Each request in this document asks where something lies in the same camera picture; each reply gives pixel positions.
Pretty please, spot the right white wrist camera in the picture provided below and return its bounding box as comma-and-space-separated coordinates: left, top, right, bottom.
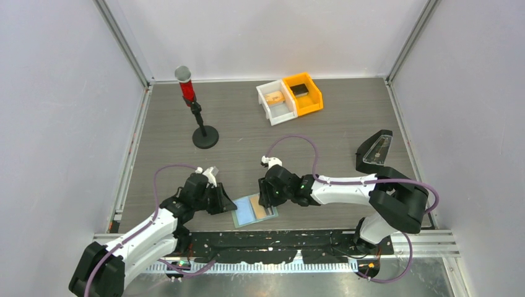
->
261, 156, 282, 169

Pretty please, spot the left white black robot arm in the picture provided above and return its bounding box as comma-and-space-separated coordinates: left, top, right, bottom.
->
69, 167, 236, 296

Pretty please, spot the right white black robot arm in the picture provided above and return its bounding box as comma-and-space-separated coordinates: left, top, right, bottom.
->
258, 165, 428, 254

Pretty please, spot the black item in orange bin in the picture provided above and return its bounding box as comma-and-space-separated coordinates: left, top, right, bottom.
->
290, 84, 309, 98

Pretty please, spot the orange plastic bin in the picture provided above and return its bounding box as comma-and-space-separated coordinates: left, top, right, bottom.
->
283, 72, 324, 117

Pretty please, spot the orange card in white bin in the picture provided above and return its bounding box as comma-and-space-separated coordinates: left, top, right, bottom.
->
264, 91, 285, 106

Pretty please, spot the black microphone stand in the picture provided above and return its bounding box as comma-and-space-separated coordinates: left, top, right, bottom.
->
183, 97, 219, 149

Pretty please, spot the green card holder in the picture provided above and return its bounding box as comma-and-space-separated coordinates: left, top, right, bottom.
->
232, 194, 279, 228

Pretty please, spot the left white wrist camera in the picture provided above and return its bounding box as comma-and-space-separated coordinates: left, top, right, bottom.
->
194, 166, 219, 187

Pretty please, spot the purple cable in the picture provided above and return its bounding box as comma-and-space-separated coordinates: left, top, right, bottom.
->
83, 163, 202, 297
266, 135, 440, 216

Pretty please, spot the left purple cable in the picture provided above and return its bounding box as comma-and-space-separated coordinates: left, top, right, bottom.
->
83, 163, 202, 297

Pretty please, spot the red grey microphone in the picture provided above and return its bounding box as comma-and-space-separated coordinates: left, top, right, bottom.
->
175, 66, 196, 106

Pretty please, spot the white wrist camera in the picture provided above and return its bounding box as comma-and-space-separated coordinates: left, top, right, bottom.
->
194, 166, 219, 187
261, 156, 282, 169

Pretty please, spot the white plastic bin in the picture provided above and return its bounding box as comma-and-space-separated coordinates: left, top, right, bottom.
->
256, 79, 298, 126

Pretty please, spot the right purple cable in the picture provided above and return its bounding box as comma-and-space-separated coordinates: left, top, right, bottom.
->
266, 135, 440, 216

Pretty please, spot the orange card in holder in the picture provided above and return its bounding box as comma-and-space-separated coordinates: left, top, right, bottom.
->
249, 195, 271, 220

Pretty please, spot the black metronome clear cover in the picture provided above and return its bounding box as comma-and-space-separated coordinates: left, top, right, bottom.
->
355, 129, 393, 174

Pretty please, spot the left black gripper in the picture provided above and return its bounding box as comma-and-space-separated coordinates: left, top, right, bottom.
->
193, 183, 236, 215

